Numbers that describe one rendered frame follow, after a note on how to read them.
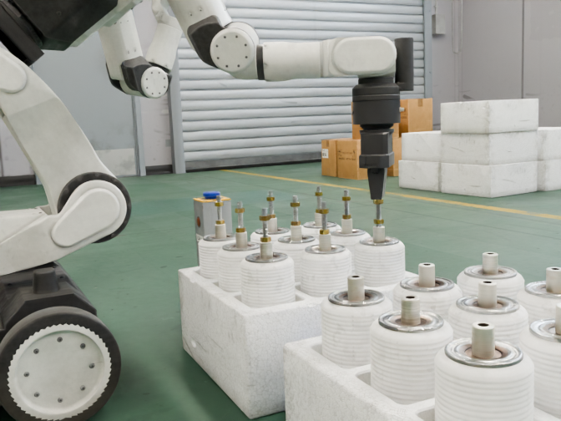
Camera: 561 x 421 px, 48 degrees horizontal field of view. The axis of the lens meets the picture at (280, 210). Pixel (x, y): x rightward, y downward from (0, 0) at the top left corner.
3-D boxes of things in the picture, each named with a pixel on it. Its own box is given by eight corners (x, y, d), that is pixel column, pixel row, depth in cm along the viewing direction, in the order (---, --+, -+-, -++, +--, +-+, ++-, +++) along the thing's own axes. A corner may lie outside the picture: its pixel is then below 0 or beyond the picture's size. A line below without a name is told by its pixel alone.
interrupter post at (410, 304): (408, 329, 73) (408, 301, 73) (396, 323, 75) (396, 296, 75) (425, 325, 74) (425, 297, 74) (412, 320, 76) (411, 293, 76)
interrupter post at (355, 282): (353, 304, 84) (352, 280, 83) (343, 300, 86) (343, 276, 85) (368, 301, 85) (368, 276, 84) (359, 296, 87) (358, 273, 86)
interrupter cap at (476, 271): (489, 284, 90) (489, 279, 90) (452, 273, 97) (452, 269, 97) (528, 276, 93) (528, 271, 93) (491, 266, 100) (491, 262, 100)
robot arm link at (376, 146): (358, 163, 127) (356, 103, 125) (407, 162, 124) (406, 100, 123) (346, 169, 115) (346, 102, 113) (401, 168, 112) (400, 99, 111)
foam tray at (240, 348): (250, 420, 106) (244, 316, 103) (182, 348, 141) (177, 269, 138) (438, 372, 122) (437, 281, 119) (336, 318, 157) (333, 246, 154)
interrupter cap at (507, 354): (481, 377, 59) (481, 370, 59) (428, 352, 66) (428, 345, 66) (540, 361, 62) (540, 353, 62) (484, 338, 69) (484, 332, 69)
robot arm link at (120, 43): (133, 107, 154) (108, 12, 145) (107, 102, 163) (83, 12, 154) (172, 93, 161) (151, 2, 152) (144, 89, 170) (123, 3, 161)
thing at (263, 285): (237, 352, 117) (232, 256, 115) (285, 343, 121) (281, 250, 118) (255, 370, 108) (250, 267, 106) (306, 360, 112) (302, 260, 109)
